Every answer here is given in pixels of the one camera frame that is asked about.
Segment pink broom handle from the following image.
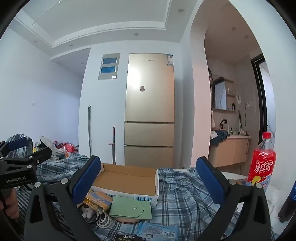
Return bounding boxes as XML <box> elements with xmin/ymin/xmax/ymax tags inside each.
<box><xmin>108</xmin><ymin>126</ymin><xmax>117</xmax><ymax>165</ymax></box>

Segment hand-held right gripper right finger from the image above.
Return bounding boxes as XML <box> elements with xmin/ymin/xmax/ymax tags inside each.
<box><xmin>196</xmin><ymin>156</ymin><xmax>272</xmax><ymax>241</ymax></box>

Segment pile of red bags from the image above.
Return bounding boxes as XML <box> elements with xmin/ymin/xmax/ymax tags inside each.
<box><xmin>53</xmin><ymin>140</ymin><xmax>79</xmax><ymax>154</ymax></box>

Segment wooden vanity cabinet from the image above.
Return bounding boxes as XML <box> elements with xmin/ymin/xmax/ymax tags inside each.
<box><xmin>208</xmin><ymin>136</ymin><xmax>250</xmax><ymax>168</ymax></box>

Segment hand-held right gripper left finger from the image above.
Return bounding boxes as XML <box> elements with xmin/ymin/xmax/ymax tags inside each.
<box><xmin>24</xmin><ymin>155</ymin><xmax>102</xmax><ymax>241</ymax></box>

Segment person's left hand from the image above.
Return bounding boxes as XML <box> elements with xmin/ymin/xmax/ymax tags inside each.
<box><xmin>0</xmin><ymin>187</ymin><xmax>18</xmax><ymax>217</ymax></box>

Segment round tan coaster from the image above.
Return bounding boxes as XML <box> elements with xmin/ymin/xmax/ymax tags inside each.
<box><xmin>115</xmin><ymin>217</ymin><xmax>142</xmax><ymax>224</ymax></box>

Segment white cable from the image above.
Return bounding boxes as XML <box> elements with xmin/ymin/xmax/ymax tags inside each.
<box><xmin>97</xmin><ymin>211</ymin><xmax>114</xmax><ymax>229</ymax></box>

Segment gold refrigerator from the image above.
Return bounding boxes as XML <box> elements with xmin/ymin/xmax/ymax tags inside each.
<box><xmin>124</xmin><ymin>53</ymin><xmax>175</xmax><ymax>167</ymax></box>

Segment black door frame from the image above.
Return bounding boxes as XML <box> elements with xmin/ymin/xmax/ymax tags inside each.
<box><xmin>251</xmin><ymin>53</ymin><xmax>270</xmax><ymax>149</ymax></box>

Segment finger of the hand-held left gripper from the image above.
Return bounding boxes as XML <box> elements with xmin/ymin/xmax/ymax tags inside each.
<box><xmin>0</xmin><ymin>136</ymin><xmax>33</xmax><ymax>160</ymax></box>
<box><xmin>0</xmin><ymin>146</ymin><xmax>52</xmax><ymax>168</ymax></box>

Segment grey wall panel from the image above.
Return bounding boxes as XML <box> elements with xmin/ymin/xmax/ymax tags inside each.
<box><xmin>97</xmin><ymin>53</ymin><xmax>121</xmax><ymax>80</ymax></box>

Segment white charger plug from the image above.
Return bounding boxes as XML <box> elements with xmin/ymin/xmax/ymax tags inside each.
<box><xmin>81</xmin><ymin>203</ymin><xmax>98</xmax><ymax>219</ymax></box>

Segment dark drink bottle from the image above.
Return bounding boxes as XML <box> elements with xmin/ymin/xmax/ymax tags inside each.
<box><xmin>277</xmin><ymin>182</ymin><xmax>296</xmax><ymax>223</ymax></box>

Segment green pouch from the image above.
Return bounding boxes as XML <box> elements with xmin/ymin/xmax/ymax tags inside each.
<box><xmin>109</xmin><ymin>196</ymin><xmax>152</xmax><ymax>219</ymax></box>

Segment black tissue packet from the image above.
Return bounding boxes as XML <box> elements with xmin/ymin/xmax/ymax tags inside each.
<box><xmin>115</xmin><ymin>234</ymin><xmax>142</xmax><ymax>241</ymax></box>

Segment gold blue tissue packet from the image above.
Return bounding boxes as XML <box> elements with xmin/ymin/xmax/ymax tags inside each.
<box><xmin>84</xmin><ymin>191</ymin><xmax>114</xmax><ymax>212</ymax></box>

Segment mirror cabinet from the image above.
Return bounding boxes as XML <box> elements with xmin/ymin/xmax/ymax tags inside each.
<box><xmin>211</xmin><ymin>77</ymin><xmax>226</xmax><ymax>109</ymax></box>

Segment wooden wall shelf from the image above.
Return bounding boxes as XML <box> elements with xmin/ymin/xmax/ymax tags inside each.
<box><xmin>225</xmin><ymin>79</ymin><xmax>237</xmax><ymax>112</ymax></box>

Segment red drink bottle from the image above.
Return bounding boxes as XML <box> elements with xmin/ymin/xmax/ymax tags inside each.
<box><xmin>247</xmin><ymin>132</ymin><xmax>277</xmax><ymax>193</ymax></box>

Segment blue plaid shirt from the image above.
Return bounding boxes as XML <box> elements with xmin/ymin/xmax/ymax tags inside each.
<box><xmin>5</xmin><ymin>134</ymin><xmax>278</xmax><ymax>241</ymax></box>

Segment light blue wipes packet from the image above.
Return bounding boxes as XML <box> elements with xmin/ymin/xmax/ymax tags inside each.
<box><xmin>135</xmin><ymin>221</ymin><xmax>180</xmax><ymax>241</ymax></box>

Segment cardboard box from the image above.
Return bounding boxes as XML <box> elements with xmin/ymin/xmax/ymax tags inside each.
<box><xmin>92</xmin><ymin>162</ymin><xmax>159</xmax><ymax>206</ymax></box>

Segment grey mop handle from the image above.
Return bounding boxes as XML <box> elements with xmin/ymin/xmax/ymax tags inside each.
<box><xmin>87</xmin><ymin>105</ymin><xmax>93</xmax><ymax>158</ymax></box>

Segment white plastic bag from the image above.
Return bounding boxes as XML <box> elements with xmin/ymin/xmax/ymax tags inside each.
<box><xmin>35</xmin><ymin>136</ymin><xmax>60</xmax><ymax>160</ymax></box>

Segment blue clothes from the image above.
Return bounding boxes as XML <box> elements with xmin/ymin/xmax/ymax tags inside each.
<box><xmin>210</xmin><ymin>130</ymin><xmax>230</xmax><ymax>146</ymax></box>

